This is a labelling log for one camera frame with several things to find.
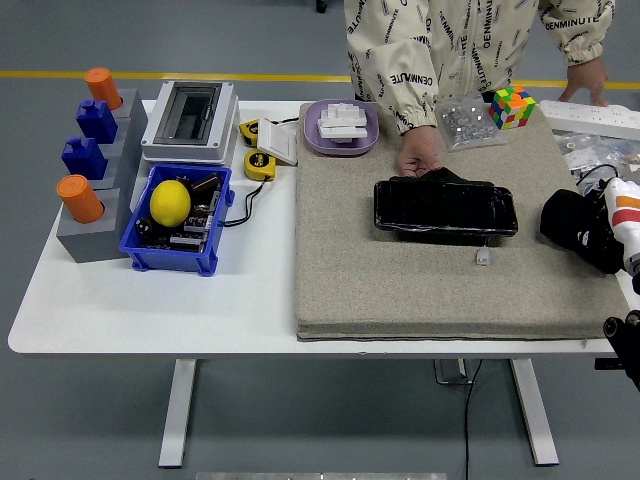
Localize blue plastic block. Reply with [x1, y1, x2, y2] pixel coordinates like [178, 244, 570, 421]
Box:
[75, 99, 119, 145]
[60, 136, 109, 181]

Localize thin black wire pair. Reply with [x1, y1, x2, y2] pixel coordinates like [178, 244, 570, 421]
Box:
[219, 177, 275, 229]

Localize beige mat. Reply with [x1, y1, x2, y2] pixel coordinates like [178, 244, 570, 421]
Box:
[294, 102, 632, 344]

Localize pale tray of circuit boards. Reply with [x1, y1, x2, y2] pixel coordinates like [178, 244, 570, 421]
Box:
[577, 177, 609, 199]

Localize blue plastic bin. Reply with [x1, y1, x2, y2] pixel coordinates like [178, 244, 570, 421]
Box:
[117, 163, 235, 278]

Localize black glossy panel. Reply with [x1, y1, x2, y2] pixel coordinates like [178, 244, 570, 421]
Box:
[372, 167, 520, 247]

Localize person's right hand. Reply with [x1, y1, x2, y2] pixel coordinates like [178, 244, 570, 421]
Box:
[396, 125, 445, 177]

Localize circuit board with capacitors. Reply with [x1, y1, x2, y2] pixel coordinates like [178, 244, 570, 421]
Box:
[134, 172, 224, 254]

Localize clear bags of small parts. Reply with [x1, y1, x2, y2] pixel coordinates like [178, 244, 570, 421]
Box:
[552, 128, 640, 176]

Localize yellow lemon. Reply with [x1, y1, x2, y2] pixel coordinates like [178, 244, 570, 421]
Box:
[149, 179, 192, 229]

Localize purple tray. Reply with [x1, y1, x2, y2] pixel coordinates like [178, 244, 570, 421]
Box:
[302, 98, 380, 159]

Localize white wall switch plate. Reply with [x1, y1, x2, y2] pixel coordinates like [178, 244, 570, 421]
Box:
[255, 119, 300, 167]

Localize white table leg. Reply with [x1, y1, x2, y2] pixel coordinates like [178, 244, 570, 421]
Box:
[509, 358, 560, 467]
[158, 358, 197, 470]

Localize clear bag of metal nuts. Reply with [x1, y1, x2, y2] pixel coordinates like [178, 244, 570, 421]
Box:
[435, 92, 509, 153]

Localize person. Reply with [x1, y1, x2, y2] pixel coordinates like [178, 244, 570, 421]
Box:
[343, 0, 617, 135]

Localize black hanging cable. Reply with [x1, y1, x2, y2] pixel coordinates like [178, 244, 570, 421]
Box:
[462, 358, 484, 480]

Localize person's left hand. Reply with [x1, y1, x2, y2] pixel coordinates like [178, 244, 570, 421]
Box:
[558, 57, 611, 108]

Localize orange cylinder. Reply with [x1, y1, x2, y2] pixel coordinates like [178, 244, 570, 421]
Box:
[83, 67, 124, 111]
[55, 174, 105, 225]

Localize grey control box under table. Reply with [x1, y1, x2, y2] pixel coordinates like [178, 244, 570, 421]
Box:
[433, 358, 475, 386]

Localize grey electrical enclosure box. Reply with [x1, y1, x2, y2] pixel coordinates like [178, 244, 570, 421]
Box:
[140, 80, 240, 167]

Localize grey stepped block holder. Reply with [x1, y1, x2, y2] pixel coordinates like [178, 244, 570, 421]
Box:
[55, 88, 150, 265]

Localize yellow tape measure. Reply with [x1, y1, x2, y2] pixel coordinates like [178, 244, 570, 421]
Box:
[238, 118, 266, 148]
[242, 148, 277, 181]

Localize white power strip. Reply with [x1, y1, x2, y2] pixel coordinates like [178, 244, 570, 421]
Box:
[539, 98, 640, 136]

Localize colourful puzzle cube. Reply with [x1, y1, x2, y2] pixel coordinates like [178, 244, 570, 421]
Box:
[487, 85, 537, 131]

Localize black rag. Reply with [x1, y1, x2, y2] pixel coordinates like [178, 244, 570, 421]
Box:
[538, 188, 626, 275]

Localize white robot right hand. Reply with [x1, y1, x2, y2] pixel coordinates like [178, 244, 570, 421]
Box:
[574, 175, 640, 266]

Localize stack of white switch parts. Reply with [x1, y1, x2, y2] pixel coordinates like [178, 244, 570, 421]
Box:
[315, 100, 370, 145]

